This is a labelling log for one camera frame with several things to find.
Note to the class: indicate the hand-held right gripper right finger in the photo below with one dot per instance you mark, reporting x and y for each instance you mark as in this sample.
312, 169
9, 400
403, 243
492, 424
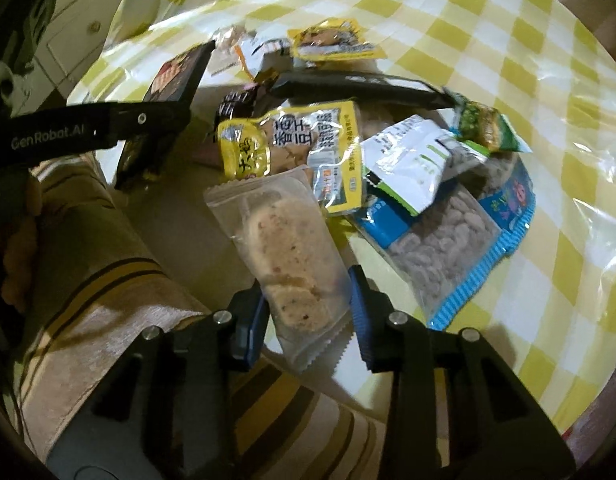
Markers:
363, 320

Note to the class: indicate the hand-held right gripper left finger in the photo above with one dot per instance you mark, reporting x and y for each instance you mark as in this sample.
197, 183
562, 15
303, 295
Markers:
253, 327

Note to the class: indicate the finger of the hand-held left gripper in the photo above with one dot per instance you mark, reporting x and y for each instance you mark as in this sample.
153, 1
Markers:
148, 119

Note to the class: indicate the black snack packet orange print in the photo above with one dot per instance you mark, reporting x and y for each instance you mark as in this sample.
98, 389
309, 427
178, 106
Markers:
175, 72

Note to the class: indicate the clear cookie packet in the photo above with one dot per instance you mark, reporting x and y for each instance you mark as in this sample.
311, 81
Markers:
288, 260

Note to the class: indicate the green pea snack packet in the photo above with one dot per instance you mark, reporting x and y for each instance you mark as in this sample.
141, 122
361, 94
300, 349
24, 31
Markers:
480, 122

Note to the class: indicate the person's left hand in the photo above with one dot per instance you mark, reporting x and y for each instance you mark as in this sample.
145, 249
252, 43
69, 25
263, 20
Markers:
18, 260

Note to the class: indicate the dark red snack packet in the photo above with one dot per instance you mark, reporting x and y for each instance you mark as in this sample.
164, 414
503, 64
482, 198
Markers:
238, 102

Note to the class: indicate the clear white snack packet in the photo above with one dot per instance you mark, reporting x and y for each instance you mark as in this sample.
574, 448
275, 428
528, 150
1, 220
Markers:
228, 55

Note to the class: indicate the blue packet of pale nuts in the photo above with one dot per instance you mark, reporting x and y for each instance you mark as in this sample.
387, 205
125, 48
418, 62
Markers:
438, 245

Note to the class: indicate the yellow tofu snack packet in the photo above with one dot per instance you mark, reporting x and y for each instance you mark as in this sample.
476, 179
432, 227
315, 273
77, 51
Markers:
288, 140

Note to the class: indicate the beige striped cushion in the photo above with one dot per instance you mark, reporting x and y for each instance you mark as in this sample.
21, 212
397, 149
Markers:
113, 285

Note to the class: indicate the white and green snack packet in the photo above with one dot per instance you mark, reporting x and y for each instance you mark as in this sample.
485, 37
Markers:
413, 155

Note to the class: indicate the yellow and brown snack packet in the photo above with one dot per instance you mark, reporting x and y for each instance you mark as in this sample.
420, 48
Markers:
328, 40

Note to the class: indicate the long black snack packet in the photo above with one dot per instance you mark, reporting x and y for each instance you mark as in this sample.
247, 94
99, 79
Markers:
358, 85

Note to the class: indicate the yellow checked tablecloth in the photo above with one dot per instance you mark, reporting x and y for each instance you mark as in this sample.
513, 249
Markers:
538, 60

